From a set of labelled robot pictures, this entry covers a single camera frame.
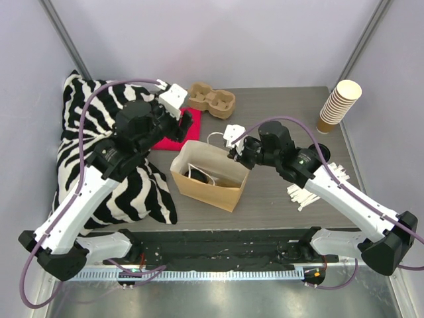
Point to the brown paper bag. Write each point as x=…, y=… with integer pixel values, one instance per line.
x=212, y=161

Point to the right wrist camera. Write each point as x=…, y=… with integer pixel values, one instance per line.
x=231, y=136

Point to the cardboard cup carrier tray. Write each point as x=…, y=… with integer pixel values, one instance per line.
x=218, y=102

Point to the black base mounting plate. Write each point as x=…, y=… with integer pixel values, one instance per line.
x=246, y=250

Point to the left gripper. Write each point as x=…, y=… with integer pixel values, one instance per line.
x=179, y=126

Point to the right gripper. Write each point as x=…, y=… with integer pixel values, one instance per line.
x=240, y=156

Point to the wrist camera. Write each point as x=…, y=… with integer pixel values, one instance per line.
x=231, y=136
x=172, y=96

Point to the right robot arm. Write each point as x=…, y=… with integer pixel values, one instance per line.
x=383, y=237

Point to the black cup lid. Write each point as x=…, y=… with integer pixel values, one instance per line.
x=199, y=176

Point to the white cable duct strip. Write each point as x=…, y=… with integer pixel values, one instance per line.
x=116, y=275

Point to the pink folded cloth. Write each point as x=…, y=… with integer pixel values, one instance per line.
x=192, y=134

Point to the stack of paper cups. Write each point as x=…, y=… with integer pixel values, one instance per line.
x=341, y=99

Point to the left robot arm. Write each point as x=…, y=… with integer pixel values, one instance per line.
x=59, y=249

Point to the zebra print pillow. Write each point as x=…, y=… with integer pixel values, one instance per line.
x=144, y=192

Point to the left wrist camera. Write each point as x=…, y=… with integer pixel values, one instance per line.
x=172, y=96

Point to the stack of black lids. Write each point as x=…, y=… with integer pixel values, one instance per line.
x=324, y=150

